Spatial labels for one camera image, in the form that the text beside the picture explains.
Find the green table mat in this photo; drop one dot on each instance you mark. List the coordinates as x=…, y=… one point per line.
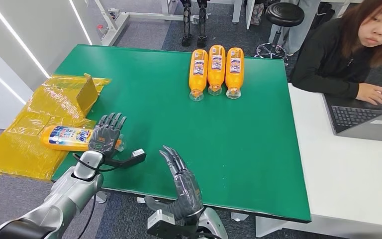
x=227, y=138

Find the black round stool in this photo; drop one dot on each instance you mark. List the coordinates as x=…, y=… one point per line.
x=285, y=14

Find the orange detergent bottle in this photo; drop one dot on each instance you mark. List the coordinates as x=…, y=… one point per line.
x=234, y=72
x=216, y=69
x=198, y=74
x=65, y=138

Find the yellow film wrapped cardboard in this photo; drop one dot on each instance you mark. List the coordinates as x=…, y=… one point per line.
x=29, y=155

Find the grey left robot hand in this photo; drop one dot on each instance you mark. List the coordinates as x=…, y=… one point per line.
x=105, y=138

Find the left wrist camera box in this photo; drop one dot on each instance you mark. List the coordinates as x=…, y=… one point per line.
x=139, y=153

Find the standing person's legs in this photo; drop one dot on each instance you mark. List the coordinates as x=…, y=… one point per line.
x=299, y=28

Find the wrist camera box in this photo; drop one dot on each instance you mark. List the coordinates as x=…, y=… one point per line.
x=159, y=222
x=139, y=153

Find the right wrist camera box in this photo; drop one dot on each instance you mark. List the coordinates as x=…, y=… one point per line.
x=159, y=222

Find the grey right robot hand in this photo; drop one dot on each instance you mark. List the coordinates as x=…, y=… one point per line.
x=186, y=194

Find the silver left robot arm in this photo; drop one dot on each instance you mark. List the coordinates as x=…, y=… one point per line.
x=69, y=194

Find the grey laptop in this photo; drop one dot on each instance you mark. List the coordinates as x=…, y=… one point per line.
x=357, y=118

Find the white metal frame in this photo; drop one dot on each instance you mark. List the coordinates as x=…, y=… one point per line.
x=117, y=23

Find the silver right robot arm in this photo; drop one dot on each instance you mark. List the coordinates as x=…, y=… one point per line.
x=214, y=224

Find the black robot leg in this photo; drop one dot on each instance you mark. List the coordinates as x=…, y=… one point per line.
x=186, y=23
x=202, y=23

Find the person's hand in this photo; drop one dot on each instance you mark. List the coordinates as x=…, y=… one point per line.
x=371, y=94

